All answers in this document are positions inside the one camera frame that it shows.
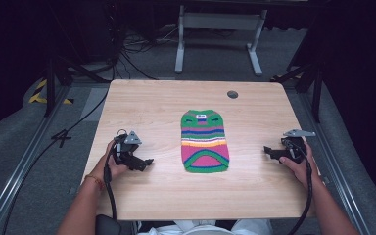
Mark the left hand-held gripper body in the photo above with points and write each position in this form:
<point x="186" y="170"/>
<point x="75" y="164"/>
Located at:
<point x="128" y="150"/>

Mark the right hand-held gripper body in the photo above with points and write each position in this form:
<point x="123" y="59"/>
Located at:
<point x="292" y="143"/>

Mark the striped knitted pet sweater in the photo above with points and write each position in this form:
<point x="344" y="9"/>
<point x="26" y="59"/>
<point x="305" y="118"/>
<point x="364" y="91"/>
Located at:
<point x="204" y="141"/>

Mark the person's left hand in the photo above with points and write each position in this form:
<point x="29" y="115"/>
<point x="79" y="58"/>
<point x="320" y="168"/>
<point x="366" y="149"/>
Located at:
<point x="111" y="164"/>

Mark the person's right hand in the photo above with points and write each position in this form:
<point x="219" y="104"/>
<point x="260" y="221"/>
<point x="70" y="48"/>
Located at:
<point x="298" y="168"/>

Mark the black tripod stand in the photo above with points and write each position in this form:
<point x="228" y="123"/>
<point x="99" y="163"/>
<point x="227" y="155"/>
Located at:
<point x="306" y="81"/>
<point x="65" y="70"/>

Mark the black chair seat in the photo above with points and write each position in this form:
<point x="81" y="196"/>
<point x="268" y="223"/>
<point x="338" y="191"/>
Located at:
<point x="108" y="225"/>

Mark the person's white clothing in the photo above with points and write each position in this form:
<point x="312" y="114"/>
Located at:
<point x="205" y="227"/>

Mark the yellow black floor tape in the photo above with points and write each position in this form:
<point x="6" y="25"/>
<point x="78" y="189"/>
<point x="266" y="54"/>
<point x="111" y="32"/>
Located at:
<point x="44" y="94"/>

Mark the white metal desk frame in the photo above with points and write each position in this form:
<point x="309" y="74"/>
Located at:
<point x="218" y="36"/>

